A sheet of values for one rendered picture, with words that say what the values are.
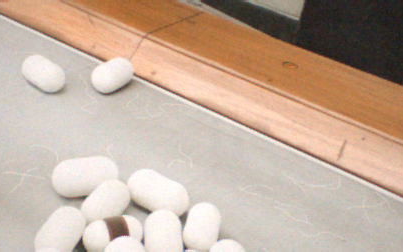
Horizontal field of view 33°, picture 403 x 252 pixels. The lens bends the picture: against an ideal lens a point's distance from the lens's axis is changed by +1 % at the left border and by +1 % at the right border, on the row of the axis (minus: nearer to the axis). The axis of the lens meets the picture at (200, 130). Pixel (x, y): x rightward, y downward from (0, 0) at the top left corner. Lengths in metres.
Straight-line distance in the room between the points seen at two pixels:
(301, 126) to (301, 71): 0.07
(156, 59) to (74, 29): 0.08
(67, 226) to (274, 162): 0.16
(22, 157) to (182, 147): 0.10
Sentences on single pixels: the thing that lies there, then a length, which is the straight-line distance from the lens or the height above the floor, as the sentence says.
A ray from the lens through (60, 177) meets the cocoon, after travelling 0.37.
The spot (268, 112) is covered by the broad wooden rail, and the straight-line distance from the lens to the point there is 0.48.
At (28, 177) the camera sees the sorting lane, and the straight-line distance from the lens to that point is 0.40.
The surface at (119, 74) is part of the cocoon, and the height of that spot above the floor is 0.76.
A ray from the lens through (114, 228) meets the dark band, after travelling 0.34.
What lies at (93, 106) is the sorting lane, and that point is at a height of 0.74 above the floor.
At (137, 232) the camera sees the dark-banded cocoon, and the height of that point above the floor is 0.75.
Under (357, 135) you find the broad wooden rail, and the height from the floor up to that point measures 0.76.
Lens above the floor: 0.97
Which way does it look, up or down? 30 degrees down
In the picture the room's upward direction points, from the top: 10 degrees clockwise
